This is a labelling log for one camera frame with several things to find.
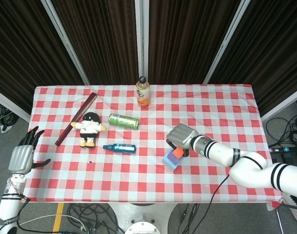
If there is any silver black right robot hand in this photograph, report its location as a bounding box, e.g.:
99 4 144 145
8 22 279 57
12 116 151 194
166 123 199 156

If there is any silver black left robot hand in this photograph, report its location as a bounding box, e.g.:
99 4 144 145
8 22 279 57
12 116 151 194
8 126 52 175

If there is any purple cube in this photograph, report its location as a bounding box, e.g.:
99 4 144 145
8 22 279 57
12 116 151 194
168 150 183 163

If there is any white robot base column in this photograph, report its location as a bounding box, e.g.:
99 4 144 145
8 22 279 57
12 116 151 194
109 202 178 234

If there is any purple and blue block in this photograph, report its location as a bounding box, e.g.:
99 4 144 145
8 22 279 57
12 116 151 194
162 150 184 172

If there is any orange drink plastic bottle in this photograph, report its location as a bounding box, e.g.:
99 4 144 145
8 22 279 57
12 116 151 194
135 76 151 107

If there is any green energy drink can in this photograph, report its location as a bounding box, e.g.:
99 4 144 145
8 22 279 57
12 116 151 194
108 113 140 130

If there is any blue spray bottle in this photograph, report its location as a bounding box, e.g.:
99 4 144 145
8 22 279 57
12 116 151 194
102 143 137 154

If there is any dark red folded fan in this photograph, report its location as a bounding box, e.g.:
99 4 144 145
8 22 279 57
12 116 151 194
55 92 99 147

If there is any yellow floor tape strip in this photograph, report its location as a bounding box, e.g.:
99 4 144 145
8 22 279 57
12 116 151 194
52 203 65 233

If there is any red white checkered tablecloth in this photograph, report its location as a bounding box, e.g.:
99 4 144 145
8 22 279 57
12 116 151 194
22 84 283 204

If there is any black white plush doll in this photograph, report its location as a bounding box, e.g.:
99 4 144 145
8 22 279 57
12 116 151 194
70 112 108 148

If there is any dark brown curtain panel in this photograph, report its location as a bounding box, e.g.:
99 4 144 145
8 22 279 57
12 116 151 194
209 0 297 117
0 0 85 114
50 0 139 85
148 0 241 85

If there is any white black sneaker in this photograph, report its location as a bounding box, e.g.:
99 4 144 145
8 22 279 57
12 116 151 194
282 193 297 222

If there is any black cable bundle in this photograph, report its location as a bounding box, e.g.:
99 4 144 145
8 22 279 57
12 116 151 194
0 99 19 133
265 99 297 148
65 203 124 234

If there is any white metal frame rail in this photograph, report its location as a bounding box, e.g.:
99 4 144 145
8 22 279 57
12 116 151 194
260 85 297 122
0 87 31 122

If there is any white cable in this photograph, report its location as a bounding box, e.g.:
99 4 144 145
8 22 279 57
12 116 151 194
16 214 87 232

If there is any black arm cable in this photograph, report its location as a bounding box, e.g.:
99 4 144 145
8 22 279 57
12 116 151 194
203 174 231 234

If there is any white metal frame post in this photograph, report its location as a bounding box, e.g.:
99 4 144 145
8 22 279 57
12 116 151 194
135 0 150 83
203 0 251 85
40 0 90 85

